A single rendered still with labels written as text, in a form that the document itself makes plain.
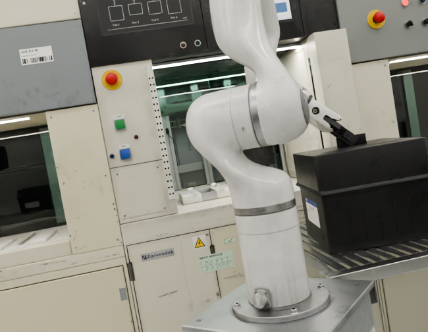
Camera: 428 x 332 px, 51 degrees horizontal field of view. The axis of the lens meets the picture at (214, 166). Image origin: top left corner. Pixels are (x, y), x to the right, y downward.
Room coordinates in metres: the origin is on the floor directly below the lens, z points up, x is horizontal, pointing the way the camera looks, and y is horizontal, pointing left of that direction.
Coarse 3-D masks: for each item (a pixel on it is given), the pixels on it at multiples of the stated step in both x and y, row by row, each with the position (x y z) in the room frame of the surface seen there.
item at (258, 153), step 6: (246, 150) 2.09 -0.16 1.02; (252, 150) 2.09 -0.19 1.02; (258, 150) 2.09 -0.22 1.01; (264, 150) 2.10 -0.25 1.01; (270, 150) 2.10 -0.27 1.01; (246, 156) 2.08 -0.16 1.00; (252, 156) 2.09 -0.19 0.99; (258, 156) 2.09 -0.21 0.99; (264, 156) 2.10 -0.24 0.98; (270, 156) 2.10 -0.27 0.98; (258, 162) 2.09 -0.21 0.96; (264, 162) 2.10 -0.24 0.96; (270, 162) 2.10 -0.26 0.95
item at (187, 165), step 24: (96, 0) 1.50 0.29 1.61; (120, 0) 1.51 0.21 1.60; (144, 0) 1.52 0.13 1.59; (168, 0) 1.53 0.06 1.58; (120, 24) 1.50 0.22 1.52; (144, 24) 1.52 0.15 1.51; (168, 24) 1.53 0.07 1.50; (168, 120) 2.36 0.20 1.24; (168, 144) 2.35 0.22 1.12; (168, 168) 1.51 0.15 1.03; (192, 168) 2.41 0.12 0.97; (216, 264) 1.53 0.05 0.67
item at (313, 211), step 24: (360, 192) 1.10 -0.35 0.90; (384, 192) 1.10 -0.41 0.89; (408, 192) 1.10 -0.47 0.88; (312, 216) 1.25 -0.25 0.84; (336, 216) 1.10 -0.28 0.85; (360, 216) 1.10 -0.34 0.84; (384, 216) 1.10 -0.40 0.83; (408, 216) 1.10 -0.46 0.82; (336, 240) 1.10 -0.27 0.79; (360, 240) 1.10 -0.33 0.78; (384, 240) 1.10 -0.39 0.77; (408, 240) 1.10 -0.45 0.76
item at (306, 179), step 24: (360, 144) 1.23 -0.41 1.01; (384, 144) 1.10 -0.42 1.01; (408, 144) 1.10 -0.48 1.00; (312, 168) 1.13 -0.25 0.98; (336, 168) 1.10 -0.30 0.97; (360, 168) 1.10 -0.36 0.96; (384, 168) 1.10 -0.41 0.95; (408, 168) 1.10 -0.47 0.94; (312, 192) 1.16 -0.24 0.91; (336, 192) 1.09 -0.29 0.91
